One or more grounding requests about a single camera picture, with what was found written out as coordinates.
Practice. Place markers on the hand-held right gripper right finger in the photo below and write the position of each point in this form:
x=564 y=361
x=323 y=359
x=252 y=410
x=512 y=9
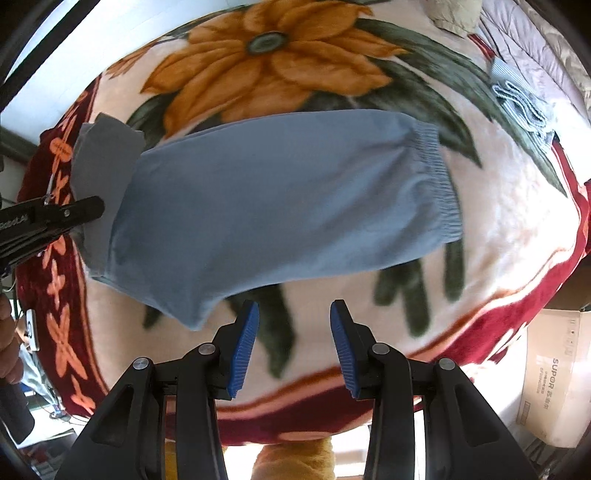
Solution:
x=344 y=350

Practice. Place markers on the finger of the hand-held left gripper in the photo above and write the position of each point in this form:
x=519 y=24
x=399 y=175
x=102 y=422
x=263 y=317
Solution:
x=78 y=210

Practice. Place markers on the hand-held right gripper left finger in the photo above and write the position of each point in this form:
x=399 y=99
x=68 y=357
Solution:
x=244 y=346

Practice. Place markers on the grey pants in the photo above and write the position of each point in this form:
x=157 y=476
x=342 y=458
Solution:
x=277 y=207

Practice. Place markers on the person's left hand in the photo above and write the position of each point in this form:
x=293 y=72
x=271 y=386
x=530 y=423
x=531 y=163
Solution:
x=9 y=346

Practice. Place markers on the yellow fuzzy garment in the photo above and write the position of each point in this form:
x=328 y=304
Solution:
x=295 y=461

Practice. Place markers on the cardboard box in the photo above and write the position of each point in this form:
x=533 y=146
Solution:
x=554 y=378

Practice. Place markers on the floral fleece blanket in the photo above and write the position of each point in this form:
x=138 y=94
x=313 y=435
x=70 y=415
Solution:
x=277 y=69

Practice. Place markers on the striped grey cloth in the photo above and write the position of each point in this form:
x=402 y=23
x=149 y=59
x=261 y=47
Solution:
x=517 y=99

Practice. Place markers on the beige puffer jacket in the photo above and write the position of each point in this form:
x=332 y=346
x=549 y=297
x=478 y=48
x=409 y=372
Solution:
x=455 y=16

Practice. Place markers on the mauve quilt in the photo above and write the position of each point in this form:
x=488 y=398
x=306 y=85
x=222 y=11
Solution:
x=531 y=37

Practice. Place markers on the black metal bed frame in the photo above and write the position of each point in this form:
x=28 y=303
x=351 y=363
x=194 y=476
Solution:
x=46 y=34

